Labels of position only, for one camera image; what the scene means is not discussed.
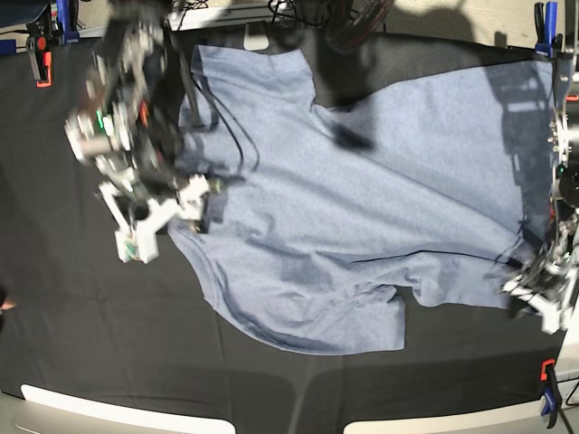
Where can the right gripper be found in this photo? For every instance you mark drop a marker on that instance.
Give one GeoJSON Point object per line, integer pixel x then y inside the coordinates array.
{"type": "Point", "coordinates": [188, 203]}

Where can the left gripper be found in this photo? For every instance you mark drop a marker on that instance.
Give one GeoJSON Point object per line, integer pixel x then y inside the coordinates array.
{"type": "Point", "coordinates": [544, 274]}

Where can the blue-grey t-shirt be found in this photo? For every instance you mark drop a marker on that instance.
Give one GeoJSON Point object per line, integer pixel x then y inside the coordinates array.
{"type": "Point", "coordinates": [438, 184]}

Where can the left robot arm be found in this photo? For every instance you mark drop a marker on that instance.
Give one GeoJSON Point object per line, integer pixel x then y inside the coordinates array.
{"type": "Point", "coordinates": [562, 229]}

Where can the orange blue clamp near right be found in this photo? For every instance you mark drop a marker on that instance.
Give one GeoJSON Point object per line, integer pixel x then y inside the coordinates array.
{"type": "Point", "coordinates": [550, 393]}

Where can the black table cloth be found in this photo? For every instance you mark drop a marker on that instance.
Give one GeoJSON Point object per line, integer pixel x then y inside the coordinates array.
{"type": "Point", "coordinates": [142, 336]}

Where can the orange clamp far left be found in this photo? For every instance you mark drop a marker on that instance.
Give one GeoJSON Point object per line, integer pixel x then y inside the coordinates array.
{"type": "Point", "coordinates": [40, 57]}

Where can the blue clamp far left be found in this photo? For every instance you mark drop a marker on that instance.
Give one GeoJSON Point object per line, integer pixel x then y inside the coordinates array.
{"type": "Point", "coordinates": [64, 17]}

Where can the blue clamp far right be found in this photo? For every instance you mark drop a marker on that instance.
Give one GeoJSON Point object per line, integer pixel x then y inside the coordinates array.
{"type": "Point", "coordinates": [545, 19]}

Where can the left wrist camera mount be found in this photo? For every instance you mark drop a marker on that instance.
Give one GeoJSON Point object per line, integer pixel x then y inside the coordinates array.
{"type": "Point", "coordinates": [554, 306]}

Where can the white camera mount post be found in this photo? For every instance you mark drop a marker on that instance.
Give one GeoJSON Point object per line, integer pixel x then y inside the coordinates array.
{"type": "Point", "coordinates": [255, 38]}

